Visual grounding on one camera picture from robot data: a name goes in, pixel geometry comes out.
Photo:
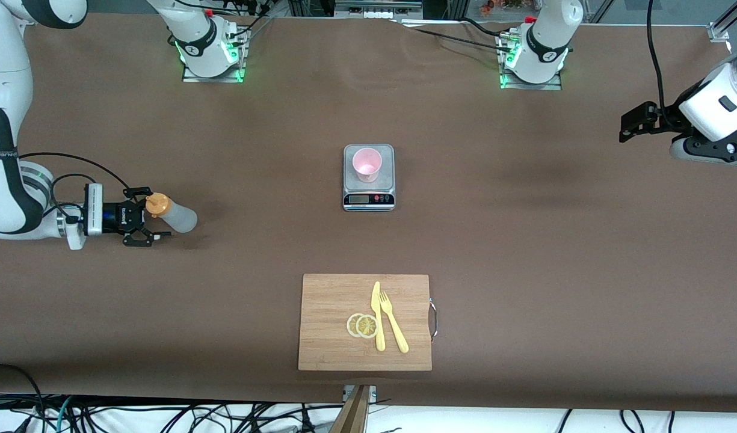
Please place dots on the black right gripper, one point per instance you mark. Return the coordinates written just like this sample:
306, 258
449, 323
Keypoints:
115, 218

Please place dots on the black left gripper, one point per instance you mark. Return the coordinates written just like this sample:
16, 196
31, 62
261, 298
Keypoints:
658, 118

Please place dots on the clear sauce bottle orange cap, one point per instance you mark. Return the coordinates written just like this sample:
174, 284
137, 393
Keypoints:
178, 219

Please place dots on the pink plastic cup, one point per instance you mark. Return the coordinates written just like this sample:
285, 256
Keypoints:
367, 162

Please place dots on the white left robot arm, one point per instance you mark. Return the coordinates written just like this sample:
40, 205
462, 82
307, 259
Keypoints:
548, 36

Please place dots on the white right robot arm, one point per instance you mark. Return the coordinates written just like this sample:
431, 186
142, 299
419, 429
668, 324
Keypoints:
1, 72

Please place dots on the brown table cover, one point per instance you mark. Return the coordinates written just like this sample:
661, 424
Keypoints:
524, 240

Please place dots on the wooden cutting board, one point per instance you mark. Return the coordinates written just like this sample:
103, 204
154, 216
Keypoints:
326, 313

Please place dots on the lemon slice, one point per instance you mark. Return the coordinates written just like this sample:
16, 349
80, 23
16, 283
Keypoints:
366, 326
351, 325

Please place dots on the silver digital kitchen scale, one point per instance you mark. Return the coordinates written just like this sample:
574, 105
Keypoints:
387, 183

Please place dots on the yellow plastic knife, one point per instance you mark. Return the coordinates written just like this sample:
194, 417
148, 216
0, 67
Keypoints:
380, 337

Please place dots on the white power strip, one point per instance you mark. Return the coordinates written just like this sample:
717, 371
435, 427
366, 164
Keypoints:
378, 15

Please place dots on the yellow plastic fork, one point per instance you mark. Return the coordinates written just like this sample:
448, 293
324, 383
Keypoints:
398, 337

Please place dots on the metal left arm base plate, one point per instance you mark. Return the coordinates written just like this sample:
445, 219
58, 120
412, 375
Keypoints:
548, 86

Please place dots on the aluminium frame corner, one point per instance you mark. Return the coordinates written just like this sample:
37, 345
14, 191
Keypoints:
720, 31

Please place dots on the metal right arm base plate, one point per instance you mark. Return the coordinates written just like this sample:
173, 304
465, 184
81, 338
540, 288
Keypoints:
224, 77

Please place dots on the wooden post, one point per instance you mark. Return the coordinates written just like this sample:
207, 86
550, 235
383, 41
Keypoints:
353, 415

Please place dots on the small metal bracket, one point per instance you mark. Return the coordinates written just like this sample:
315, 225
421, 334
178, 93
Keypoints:
373, 394

